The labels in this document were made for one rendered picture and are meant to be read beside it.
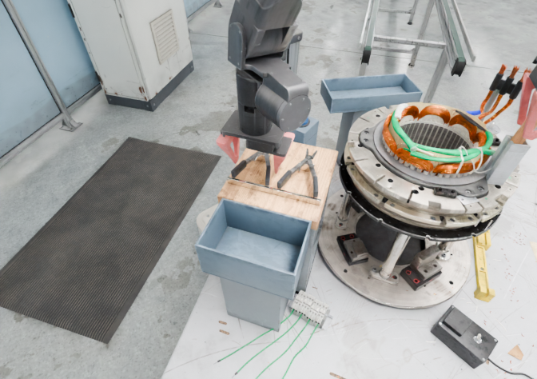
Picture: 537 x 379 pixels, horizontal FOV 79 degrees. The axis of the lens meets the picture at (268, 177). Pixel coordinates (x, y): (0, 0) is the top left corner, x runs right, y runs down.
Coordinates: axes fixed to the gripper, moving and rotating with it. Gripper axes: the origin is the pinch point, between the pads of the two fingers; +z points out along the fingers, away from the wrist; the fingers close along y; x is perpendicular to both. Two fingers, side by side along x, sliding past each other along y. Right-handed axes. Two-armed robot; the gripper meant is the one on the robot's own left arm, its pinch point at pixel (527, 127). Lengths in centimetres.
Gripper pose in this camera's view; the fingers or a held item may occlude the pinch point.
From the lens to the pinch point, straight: 65.0
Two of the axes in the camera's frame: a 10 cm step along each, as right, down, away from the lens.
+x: -9.2, -3.2, 2.0
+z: -1.1, 7.3, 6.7
